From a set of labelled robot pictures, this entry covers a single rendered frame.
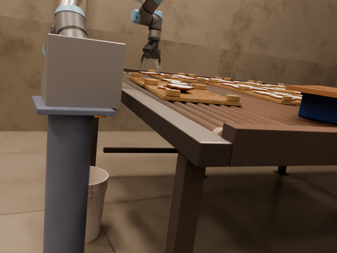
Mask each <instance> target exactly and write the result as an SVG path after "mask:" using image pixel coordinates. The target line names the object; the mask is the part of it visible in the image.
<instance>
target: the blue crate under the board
mask: <svg viewBox="0 0 337 253"><path fill-rule="evenodd" d="M301 95H302V98H301V103H300V108H299V112H298V116H299V117H304V118H309V119H314V120H319V121H324V122H329V123H334V124H337V98H334V97H328V96H322V95H315V94H309V93H303V92H301Z"/></svg>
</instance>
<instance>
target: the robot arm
mask: <svg viewBox="0 0 337 253"><path fill-rule="evenodd" d="M135 1H137V2H139V3H141V4H142V6H141V7H140V9H134V10H133V11H132V12H131V21H132V22H133V23H136V24H138V25H144V26H148V40H149V41H148V42H147V44H146V45H145V46H144V47H143V52H144V54H143V55H142V58H141V67H140V69H141V72H143V69H144V67H145V65H146V63H147V62H148V60H147V59H155V61H154V63H155V64H156V68H157V73H158V75H159V73H160V69H161V66H160V61H161V57H160V54H159V53H160V50H159V49H158V44H159V41H160V37H161V25H162V12H161V11H157V10H156V9H157V8H158V6H159V5H160V4H161V2H162V0H135ZM82 2H83V0H60V3H59V7H58V8H57V9H56V10H55V22H54V24H53V25H52V26H51V27H50V28H49V32H48V33H49V34H57V35H64V36H71V37H79V38H86V39H87V38H88V35H87V27H86V18H85V14H84V12H83V11H82V10H81V9H80V8H79V5H81V4H82ZM47 39H48V37H47ZM47 39H46V42H45V44H44V46H43V54H44V56H45V53H46V46H47Z"/></svg>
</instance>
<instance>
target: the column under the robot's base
mask: <svg viewBox="0 0 337 253"><path fill-rule="evenodd" d="M32 102H33V105H34V108H35V110H36V113H37V114H47V115H48V128H47V155H46V182H45V210H44V237H43V253H84V245H85V231H86V217H87V202H88V188H89V174H90V159H91V145H92V130H93V116H115V111H114V110H113V109H111V108H95V107H67V106H46V105H45V103H44V101H43V99H42V97H41V96H32Z"/></svg>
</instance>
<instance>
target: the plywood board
mask: <svg viewBox="0 0 337 253"><path fill-rule="evenodd" d="M285 90H290V91H297V92H303V93H309V94H315V95H322V96H328V97H334V98H337V88H334V87H327V86H317V85H286V88H285Z"/></svg>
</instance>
